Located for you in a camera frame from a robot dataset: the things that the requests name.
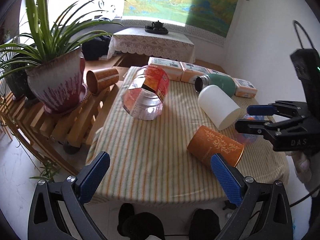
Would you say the orange ornate paper cup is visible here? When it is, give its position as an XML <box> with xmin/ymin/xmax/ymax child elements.
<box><xmin>187</xmin><ymin>126</ymin><xmax>245</xmax><ymax>167</ymax></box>

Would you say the white plastic cup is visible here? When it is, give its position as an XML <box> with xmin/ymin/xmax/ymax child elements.
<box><xmin>198</xmin><ymin>85</ymin><xmax>241</xmax><ymax>131</ymax></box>

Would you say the orange paper cup on rack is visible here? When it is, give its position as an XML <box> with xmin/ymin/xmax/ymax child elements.
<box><xmin>86</xmin><ymin>68</ymin><xmax>119</xmax><ymax>95</ymax></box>

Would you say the white gloved right hand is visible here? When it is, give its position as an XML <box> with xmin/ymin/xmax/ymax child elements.
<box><xmin>285</xmin><ymin>151</ymin><xmax>319</xmax><ymax>193</ymax></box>

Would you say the blue orange drink can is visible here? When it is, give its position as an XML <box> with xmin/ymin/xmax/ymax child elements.
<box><xmin>233</xmin><ymin>113</ymin><xmax>264</xmax><ymax>144</ymax></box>

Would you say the orange tissue pack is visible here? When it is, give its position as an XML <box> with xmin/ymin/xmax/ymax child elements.
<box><xmin>233</xmin><ymin>78</ymin><xmax>258</xmax><ymax>98</ymax></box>
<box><xmin>180</xmin><ymin>62</ymin><xmax>210</xmax><ymax>84</ymax></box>
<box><xmin>208</xmin><ymin>68</ymin><xmax>231</xmax><ymax>77</ymax></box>
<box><xmin>148</xmin><ymin>57</ymin><xmax>183</xmax><ymax>81</ymax></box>

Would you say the green insulated bottle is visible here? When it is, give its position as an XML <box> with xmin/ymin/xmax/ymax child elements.
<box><xmin>194</xmin><ymin>74</ymin><xmax>236</xmax><ymax>98</ymax></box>

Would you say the wooden slatted plant rack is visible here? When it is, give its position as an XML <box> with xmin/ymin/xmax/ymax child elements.
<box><xmin>1</xmin><ymin>67</ymin><xmax>128</xmax><ymax>175</ymax></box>

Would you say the striped table cloth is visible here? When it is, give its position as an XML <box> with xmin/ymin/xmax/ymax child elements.
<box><xmin>85</xmin><ymin>65</ymin><xmax>291</xmax><ymax>204</ymax></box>

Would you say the green landscape roller blind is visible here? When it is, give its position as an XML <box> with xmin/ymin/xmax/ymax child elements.
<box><xmin>123</xmin><ymin>0</ymin><xmax>238</xmax><ymax>45</ymax></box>

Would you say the purple white ceramic plant pot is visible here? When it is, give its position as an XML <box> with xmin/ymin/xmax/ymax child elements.
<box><xmin>26</xmin><ymin>46</ymin><xmax>88</xmax><ymax>114</ymax></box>

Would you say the clear jar with red label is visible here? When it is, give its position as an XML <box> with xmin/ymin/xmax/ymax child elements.
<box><xmin>122</xmin><ymin>65</ymin><xmax>169</xmax><ymax>120</ymax></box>

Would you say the dark plant pot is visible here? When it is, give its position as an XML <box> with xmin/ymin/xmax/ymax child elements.
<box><xmin>5</xmin><ymin>54</ymin><xmax>36</xmax><ymax>101</ymax></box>

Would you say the lace-covered low table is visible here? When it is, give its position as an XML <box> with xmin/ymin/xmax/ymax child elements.
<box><xmin>107</xmin><ymin>27</ymin><xmax>196</xmax><ymax>63</ymax></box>

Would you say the black teapot set tray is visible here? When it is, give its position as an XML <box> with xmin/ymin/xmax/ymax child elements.
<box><xmin>145</xmin><ymin>21</ymin><xmax>169</xmax><ymax>35</ymax></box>

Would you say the black bag on floor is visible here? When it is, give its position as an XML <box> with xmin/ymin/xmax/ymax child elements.
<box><xmin>82</xmin><ymin>35</ymin><xmax>111</xmax><ymax>61</ymax></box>

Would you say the green spider plant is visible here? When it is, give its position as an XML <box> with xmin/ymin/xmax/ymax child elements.
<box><xmin>0</xmin><ymin>0</ymin><xmax>127</xmax><ymax>81</ymax></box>

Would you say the black cable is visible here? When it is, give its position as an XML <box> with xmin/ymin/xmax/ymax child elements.
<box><xmin>292</xmin><ymin>19</ymin><xmax>317</xmax><ymax>51</ymax></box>

